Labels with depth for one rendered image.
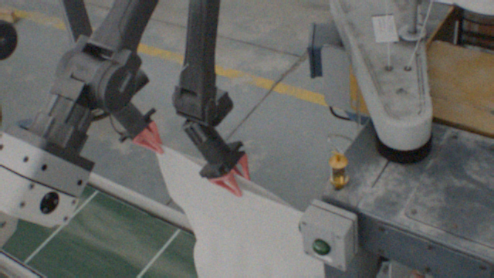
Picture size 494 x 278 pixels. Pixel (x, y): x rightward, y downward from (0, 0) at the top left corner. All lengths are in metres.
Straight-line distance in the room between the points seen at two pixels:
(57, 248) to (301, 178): 1.14
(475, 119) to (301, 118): 2.10
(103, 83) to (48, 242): 1.51
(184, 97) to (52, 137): 0.40
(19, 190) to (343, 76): 0.73
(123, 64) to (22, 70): 3.19
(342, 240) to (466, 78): 0.42
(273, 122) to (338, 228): 2.24
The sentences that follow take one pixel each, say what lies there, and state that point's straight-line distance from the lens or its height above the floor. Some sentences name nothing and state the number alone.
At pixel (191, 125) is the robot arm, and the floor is 1.24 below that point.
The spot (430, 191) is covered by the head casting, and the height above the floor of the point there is 1.34.
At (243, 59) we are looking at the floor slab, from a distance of 3.60.
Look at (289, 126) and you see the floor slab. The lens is 3.08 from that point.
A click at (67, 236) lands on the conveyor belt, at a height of 0.38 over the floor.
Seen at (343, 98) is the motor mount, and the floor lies 1.19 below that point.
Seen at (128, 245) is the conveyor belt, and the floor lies 0.38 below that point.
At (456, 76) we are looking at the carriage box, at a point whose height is 1.33.
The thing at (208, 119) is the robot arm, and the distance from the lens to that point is 1.23.
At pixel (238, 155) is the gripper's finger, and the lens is 1.31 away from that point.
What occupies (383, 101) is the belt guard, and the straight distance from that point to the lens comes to 0.98.
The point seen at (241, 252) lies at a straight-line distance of 1.50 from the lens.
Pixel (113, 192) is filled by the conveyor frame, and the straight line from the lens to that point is 2.42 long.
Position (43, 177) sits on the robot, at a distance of 0.88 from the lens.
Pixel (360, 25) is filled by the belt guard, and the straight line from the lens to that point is 1.15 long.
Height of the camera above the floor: 2.04
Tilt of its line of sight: 42 degrees down
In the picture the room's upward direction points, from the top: 11 degrees counter-clockwise
